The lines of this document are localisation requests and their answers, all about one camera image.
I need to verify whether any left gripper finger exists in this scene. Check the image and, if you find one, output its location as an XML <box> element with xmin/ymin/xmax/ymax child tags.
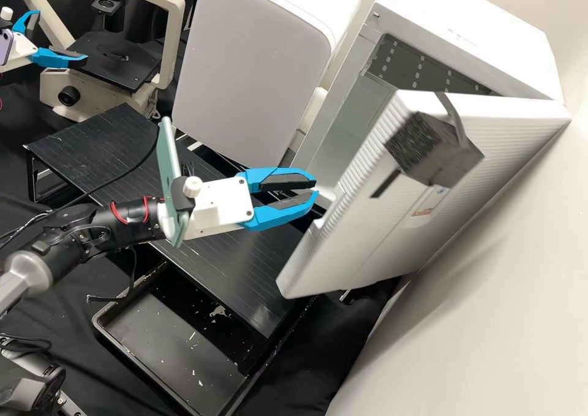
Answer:
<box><xmin>29</xmin><ymin>46</ymin><xmax>89</xmax><ymax>68</ymax></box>
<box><xmin>11</xmin><ymin>10</ymin><xmax>40</xmax><ymax>36</ymax></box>

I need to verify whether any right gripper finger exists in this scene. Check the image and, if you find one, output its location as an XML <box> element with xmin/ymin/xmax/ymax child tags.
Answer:
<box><xmin>236</xmin><ymin>167</ymin><xmax>318</xmax><ymax>195</ymax></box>
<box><xmin>241</xmin><ymin>189</ymin><xmax>319</xmax><ymax>233</ymax></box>

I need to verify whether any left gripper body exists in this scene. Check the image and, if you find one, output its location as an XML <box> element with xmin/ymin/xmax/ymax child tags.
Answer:
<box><xmin>0</xmin><ymin>32</ymin><xmax>40</xmax><ymax>73</ymax></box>

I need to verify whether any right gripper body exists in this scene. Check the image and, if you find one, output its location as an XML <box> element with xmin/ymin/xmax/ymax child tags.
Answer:
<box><xmin>183</xmin><ymin>175</ymin><xmax>256</xmax><ymax>241</ymax></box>

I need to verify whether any incubator door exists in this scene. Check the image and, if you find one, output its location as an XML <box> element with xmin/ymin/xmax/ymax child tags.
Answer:
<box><xmin>277</xmin><ymin>88</ymin><xmax>573</xmax><ymax>300</ymax></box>

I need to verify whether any white incubator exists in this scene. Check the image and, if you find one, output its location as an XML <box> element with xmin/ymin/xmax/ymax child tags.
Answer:
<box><xmin>293</xmin><ymin>0</ymin><xmax>573</xmax><ymax>304</ymax></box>

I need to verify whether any cream microscope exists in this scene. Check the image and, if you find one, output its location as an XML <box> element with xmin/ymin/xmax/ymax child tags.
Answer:
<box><xmin>0</xmin><ymin>0</ymin><xmax>187</xmax><ymax>124</ymax></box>

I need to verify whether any black platform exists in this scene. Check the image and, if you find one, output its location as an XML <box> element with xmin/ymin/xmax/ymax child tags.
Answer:
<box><xmin>23</xmin><ymin>102</ymin><xmax>162</xmax><ymax>205</ymax></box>
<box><xmin>87</xmin><ymin>130</ymin><xmax>325</xmax><ymax>343</ymax></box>

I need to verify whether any white box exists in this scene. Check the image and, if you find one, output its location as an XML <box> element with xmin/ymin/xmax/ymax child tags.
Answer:
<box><xmin>172</xmin><ymin>0</ymin><xmax>364</xmax><ymax>159</ymax></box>

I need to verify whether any black tray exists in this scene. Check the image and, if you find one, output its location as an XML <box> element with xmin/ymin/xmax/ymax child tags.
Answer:
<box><xmin>91</xmin><ymin>268</ymin><xmax>258</xmax><ymax>416</ymax></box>

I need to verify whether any left wrist camera phone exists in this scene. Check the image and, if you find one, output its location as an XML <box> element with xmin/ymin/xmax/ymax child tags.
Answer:
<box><xmin>0</xmin><ymin>6</ymin><xmax>15</xmax><ymax>67</ymax></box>

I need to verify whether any wrist camera phone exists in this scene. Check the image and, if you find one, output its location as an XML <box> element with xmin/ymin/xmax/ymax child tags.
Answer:
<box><xmin>156</xmin><ymin>116</ymin><xmax>204</xmax><ymax>248</ymax></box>
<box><xmin>0</xmin><ymin>6</ymin><xmax>15</xmax><ymax>67</ymax></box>

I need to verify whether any right wrist camera phone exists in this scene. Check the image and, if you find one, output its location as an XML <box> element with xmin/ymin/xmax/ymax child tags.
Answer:
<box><xmin>156</xmin><ymin>116</ymin><xmax>204</xmax><ymax>248</ymax></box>

